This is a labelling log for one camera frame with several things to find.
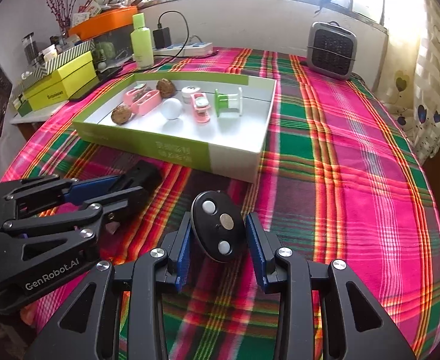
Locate white side shelf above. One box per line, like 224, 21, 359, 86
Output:
10, 101, 67, 125

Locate pink clip with mint pad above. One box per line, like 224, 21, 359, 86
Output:
123, 83, 150, 105

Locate grey chevron pattern box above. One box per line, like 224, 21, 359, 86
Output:
10, 40, 95, 98

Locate black window latch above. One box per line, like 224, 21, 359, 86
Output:
315, 0, 337, 15

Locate green and white open box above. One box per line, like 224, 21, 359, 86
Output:
73, 72, 279, 183

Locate white round perforated cap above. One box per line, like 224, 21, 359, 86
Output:
181, 85, 201, 104

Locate small green box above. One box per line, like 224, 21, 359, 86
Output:
13, 97, 32, 117

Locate black smartphone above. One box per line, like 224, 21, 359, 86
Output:
69, 67, 123, 102

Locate dark glass jar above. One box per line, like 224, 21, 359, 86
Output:
22, 32, 39, 65

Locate green and white spool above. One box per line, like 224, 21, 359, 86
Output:
213, 87, 243, 118

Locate light green plastic bottle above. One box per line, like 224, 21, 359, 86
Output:
131, 13, 154, 68

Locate black oval three-button device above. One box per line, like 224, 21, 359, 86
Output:
191, 190, 246, 263

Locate small grey heater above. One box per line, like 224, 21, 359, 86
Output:
306, 22, 357, 80

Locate small brown walnut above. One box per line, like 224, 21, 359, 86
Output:
111, 104, 132, 125

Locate large brown walnut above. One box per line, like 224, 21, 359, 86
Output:
156, 78, 177, 99

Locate black power adapter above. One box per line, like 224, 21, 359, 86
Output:
153, 25, 172, 50

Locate pink clip with white pad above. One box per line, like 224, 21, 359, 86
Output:
191, 92, 211, 124

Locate white round knob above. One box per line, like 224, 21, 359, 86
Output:
162, 97, 183, 120

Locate white power strip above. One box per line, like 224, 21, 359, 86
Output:
153, 42, 213, 57

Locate orange plastic tray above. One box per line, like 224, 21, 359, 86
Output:
68, 7, 138, 41

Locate yellow shoe box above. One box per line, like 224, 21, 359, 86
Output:
22, 51, 96, 111

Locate black charging cable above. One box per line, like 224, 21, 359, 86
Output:
114, 10, 221, 74

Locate pink green plaid cloth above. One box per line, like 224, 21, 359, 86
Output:
1, 49, 440, 359

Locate patterned curtain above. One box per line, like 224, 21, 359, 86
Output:
376, 0, 440, 163

